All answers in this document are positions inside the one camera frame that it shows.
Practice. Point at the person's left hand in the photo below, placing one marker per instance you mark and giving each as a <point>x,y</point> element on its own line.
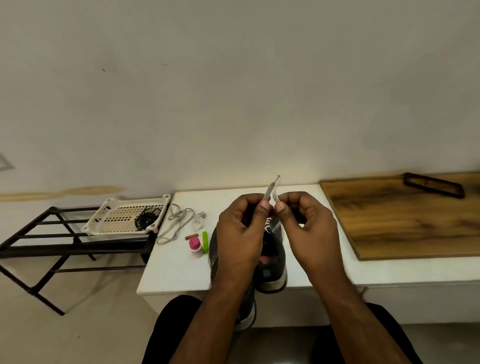
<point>238,244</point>

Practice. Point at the person's right hand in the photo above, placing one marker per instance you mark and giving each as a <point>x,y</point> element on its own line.
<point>315,236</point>

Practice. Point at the dark sneaker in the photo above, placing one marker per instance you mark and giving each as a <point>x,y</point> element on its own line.
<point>247,311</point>
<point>274,262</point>

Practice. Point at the grey shoelace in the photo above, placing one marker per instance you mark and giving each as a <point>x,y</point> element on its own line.
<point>270,191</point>

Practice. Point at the grey shoelaces bundle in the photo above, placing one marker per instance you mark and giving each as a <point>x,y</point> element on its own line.
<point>174,223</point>

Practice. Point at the black shoelace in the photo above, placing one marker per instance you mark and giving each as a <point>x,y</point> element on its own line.
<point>152,211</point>
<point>144,220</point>

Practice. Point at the person's right forearm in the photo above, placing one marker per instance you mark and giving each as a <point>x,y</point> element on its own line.
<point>360,322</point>

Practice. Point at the person's left forearm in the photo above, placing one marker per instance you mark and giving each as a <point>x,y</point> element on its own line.
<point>214,322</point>

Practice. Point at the green marker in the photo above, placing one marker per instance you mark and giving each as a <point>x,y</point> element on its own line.
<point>205,241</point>

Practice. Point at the pink capped white bottle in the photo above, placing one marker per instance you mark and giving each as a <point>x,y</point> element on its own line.
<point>194,244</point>

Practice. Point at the crumpled white paper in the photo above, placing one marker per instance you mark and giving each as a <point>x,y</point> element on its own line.
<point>198,220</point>

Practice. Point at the small red stick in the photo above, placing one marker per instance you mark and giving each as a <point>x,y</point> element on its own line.
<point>191,236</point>

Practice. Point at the wooden board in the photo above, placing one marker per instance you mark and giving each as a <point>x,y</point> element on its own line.
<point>409,217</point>

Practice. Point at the white perforated plastic tray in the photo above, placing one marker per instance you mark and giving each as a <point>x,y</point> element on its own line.
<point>112,217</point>

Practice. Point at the black metal rack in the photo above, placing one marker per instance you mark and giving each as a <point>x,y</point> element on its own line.
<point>67,247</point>

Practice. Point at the white wall socket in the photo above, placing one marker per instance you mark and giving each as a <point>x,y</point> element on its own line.
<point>4,162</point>

